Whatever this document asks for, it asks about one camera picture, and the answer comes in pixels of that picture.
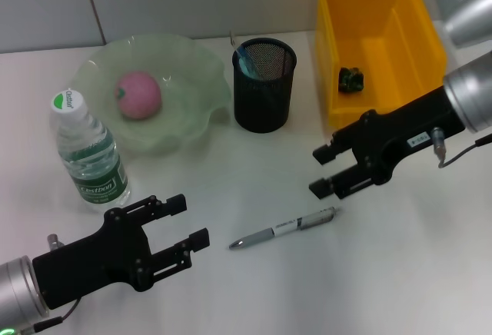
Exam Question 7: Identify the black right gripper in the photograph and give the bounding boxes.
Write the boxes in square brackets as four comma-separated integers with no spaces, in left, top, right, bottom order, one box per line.
[309,85,468,201]

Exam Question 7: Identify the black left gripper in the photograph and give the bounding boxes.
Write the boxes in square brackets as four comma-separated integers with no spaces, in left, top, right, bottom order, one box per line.
[32,194,211,310]

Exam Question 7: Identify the grey retractable pen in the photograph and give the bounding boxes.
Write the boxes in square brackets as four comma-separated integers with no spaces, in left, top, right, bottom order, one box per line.
[229,206,341,251]

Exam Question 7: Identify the green plastic wrapper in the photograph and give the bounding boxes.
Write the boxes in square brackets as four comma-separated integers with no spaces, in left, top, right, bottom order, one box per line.
[337,66,365,94]

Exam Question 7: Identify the clear water bottle green label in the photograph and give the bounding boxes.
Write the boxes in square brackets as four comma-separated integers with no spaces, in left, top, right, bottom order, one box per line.
[48,88,131,213]

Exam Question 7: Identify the blue scissors with sheath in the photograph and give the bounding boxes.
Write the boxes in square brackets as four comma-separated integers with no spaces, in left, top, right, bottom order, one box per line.
[235,45,261,80]

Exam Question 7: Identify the pink peach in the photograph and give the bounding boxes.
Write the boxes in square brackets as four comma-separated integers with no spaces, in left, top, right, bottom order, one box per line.
[114,71,162,121]

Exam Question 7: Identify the transparent plastic ruler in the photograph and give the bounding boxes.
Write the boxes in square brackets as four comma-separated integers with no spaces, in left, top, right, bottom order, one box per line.
[229,30,251,68]

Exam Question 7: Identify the black mesh pen holder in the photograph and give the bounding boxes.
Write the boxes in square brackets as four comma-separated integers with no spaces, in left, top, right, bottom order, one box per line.
[232,38,298,133]

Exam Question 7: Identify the pale green glass fruit plate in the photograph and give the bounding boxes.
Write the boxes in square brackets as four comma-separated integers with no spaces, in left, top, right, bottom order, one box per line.
[72,33,232,156]

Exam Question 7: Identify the yellow plastic storage bin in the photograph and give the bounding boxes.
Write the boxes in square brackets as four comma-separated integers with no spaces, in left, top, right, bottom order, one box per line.
[314,0,448,136]

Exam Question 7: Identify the grey left arm cable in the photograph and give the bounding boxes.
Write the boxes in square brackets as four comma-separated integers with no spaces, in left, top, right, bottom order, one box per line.
[32,298,82,333]

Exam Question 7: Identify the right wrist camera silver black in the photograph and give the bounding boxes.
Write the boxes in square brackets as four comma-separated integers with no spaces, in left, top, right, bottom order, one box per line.
[433,0,492,48]

